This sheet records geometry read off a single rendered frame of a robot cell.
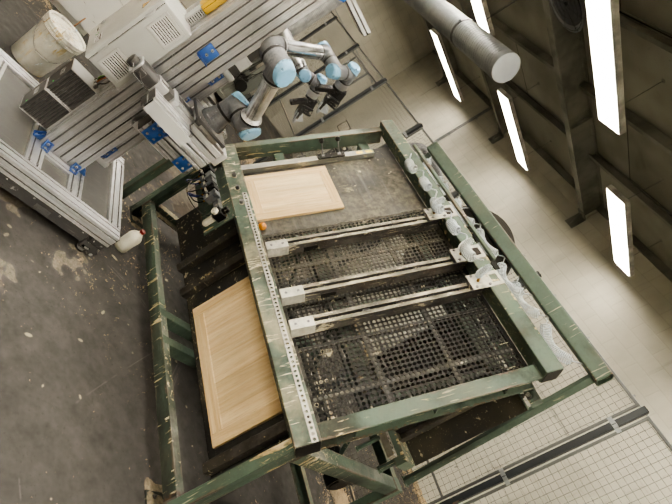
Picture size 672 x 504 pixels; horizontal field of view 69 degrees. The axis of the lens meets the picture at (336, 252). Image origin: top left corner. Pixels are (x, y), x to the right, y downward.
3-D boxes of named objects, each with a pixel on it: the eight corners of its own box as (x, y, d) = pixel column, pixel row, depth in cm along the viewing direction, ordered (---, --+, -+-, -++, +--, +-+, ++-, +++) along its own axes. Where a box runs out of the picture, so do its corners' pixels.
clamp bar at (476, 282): (287, 325, 251) (287, 296, 234) (490, 281, 281) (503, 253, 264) (292, 341, 245) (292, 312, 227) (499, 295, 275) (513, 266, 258)
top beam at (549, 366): (378, 131, 379) (379, 120, 372) (390, 130, 382) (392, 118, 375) (539, 383, 239) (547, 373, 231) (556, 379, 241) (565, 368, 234)
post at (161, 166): (109, 193, 343) (196, 135, 331) (116, 198, 347) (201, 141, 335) (109, 199, 339) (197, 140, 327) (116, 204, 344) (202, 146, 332)
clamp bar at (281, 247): (264, 248, 287) (263, 218, 269) (446, 216, 317) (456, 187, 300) (268, 260, 280) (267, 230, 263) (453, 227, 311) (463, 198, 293)
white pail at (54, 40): (12, 33, 339) (64, -7, 332) (49, 69, 360) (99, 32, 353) (2, 51, 317) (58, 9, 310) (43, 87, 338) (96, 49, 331)
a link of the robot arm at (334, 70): (318, 65, 257) (333, 67, 265) (328, 82, 254) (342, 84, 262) (327, 54, 251) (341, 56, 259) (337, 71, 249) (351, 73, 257)
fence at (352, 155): (241, 170, 335) (240, 165, 332) (371, 153, 359) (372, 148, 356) (242, 174, 332) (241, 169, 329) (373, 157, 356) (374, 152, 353)
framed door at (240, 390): (194, 310, 309) (192, 309, 308) (267, 267, 301) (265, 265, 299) (215, 449, 252) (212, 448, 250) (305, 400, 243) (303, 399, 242)
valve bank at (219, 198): (180, 172, 322) (210, 152, 318) (194, 185, 333) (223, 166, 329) (189, 223, 290) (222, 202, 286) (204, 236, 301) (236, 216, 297)
